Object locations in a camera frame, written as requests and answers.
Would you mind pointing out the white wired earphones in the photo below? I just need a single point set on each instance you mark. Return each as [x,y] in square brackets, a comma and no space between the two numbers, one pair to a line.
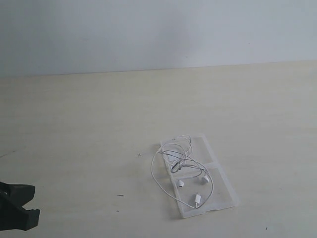
[183,160]

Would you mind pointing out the clear plastic storage case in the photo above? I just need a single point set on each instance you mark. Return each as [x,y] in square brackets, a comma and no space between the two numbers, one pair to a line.
[199,181]

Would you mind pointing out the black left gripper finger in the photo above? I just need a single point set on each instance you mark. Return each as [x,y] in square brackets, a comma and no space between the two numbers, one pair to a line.
[15,196]
[12,219]

